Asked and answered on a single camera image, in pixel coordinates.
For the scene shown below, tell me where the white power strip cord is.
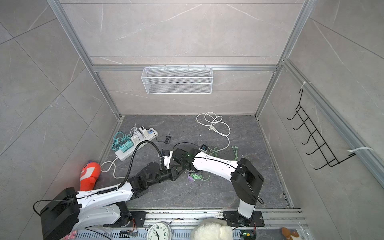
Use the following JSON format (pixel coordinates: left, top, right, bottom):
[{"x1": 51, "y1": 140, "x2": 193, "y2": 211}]
[{"x1": 99, "y1": 158, "x2": 127, "y2": 181}]

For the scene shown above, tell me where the white plush toy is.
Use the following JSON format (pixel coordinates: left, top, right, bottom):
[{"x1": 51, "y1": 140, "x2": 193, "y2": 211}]
[{"x1": 190, "y1": 218, "x2": 234, "y2": 240}]

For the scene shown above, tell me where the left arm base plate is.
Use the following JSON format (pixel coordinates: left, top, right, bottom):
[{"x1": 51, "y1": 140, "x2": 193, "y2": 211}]
[{"x1": 103, "y1": 211, "x2": 147, "y2": 228}]

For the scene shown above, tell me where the red plush toy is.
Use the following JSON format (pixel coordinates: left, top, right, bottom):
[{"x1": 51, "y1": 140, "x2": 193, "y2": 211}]
[{"x1": 80, "y1": 162, "x2": 101, "y2": 191}]

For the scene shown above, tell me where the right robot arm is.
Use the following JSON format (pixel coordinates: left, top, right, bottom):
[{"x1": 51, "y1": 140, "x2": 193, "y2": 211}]
[{"x1": 171, "y1": 149, "x2": 264, "y2": 221}]

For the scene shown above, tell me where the teal usb cable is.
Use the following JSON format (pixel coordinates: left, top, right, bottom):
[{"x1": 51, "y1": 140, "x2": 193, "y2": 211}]
[{"x1": 110, "y1": 131, "x2": 133, "y2": 152}]

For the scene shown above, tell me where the brown plush toy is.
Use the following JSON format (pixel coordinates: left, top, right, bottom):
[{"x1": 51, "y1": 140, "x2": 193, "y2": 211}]
[{"x1": 281, "y1": 227, "x2": 301, "y2": 240}]

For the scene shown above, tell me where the teal charger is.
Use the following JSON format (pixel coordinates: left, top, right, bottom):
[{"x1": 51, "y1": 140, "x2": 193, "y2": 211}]
[
  {"x1": 119, "y1": 144, "x2": 129, "y2": 153},
  {"x1": 125, "y1": 140, "x2": 134, "y2": 149}
]

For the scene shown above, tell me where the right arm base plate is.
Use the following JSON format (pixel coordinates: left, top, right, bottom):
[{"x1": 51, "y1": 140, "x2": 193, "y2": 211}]
[{"x1": 223, "y1": 211, "x2": 265, "y2": 227}]

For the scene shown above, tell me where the white multicolour power strip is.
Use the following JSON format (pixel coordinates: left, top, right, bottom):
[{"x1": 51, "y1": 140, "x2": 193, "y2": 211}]
[{"x1": 113, "y1": 126, "x2": 158, "y2": 161}]

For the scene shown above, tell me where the white charger with label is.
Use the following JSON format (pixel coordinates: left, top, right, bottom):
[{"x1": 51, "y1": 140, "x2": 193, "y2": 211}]
[{"x1": 135, "y1": 131, "x2": 145, "y2": 141}]

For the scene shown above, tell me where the white analog clock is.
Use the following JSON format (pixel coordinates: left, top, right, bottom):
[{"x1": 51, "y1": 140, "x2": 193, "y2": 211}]
[{"x1": 147, "y1": 222, "x2": 172, "y2": 240}]

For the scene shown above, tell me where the pink plush toy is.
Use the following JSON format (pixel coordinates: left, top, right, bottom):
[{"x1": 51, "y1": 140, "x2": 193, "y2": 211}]
[{"x1": 61, "y1": 231, "x2": 77, "y2": 240}]

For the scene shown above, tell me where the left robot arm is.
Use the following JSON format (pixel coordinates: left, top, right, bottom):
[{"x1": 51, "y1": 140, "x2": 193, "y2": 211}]
[{"x1": 38, "y1": 150, "x2": 180, "y2": 240}]

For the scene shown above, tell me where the black wire hook rack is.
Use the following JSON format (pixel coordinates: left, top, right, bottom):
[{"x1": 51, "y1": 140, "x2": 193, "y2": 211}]
[{"x1": 287, "y1": 89, "x2": 356, "y2": 170}]

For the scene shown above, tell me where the green thin cable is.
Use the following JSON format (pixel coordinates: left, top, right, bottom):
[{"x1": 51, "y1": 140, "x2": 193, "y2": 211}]
[{"x1": 188, "y1": 145, "x2": 239, "y2": 182}]

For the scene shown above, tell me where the white square charger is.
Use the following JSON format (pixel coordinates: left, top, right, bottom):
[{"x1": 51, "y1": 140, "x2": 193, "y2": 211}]
[{"x1": 139, "y1": 127, "x2": 153, "y2": 138}]

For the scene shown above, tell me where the white wire mesh basket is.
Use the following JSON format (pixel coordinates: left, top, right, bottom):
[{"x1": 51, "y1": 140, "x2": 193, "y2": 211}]
[{"x1": 141, "y1": 67, "x2": 214, "y2": 95}]

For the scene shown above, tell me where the white cable with plug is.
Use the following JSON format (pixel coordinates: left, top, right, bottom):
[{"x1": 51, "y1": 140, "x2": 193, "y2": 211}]
[{"x1": 196, "y1": 111, "x2": 232, "y2": 152}]

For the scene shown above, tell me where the black thin cable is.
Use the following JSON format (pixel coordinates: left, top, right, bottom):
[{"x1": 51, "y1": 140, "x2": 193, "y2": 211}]
[{"x1": 152, "y1": 131, "x2": 172, "y2": 145}]

